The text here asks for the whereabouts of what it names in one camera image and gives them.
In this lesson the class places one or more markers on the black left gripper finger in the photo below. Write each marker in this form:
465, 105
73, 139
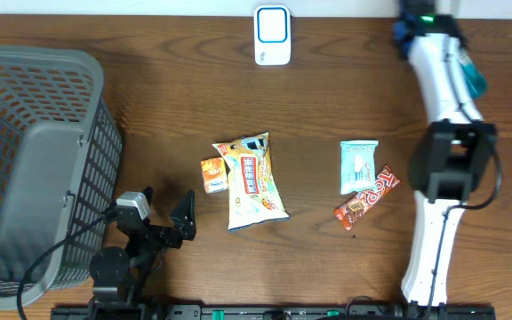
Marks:
147, 194
183, 217

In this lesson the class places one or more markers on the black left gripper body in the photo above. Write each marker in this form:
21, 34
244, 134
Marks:
158, 237

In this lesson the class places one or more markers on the small orange snack box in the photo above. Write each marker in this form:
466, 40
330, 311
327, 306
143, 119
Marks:
214, 175

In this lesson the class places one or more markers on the large yellow snack bag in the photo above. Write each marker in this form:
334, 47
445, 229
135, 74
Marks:
253, 197

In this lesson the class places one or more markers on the red Top chocolate bar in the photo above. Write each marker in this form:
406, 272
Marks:
356, 207

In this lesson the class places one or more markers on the teal Listerine mouthwash bottle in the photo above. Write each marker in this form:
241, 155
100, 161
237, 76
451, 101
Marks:
474, 79

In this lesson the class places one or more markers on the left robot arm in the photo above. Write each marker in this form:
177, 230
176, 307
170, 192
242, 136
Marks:
120, 274

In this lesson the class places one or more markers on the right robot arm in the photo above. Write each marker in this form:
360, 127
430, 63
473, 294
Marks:
455, 167

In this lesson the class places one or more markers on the white barcode scanner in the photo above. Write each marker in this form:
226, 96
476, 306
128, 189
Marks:
272, 35

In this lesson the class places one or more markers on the grey plastic shopping basket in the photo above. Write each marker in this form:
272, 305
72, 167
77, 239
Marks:
60, 152

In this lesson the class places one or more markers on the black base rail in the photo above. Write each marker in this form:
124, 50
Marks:
357, 309

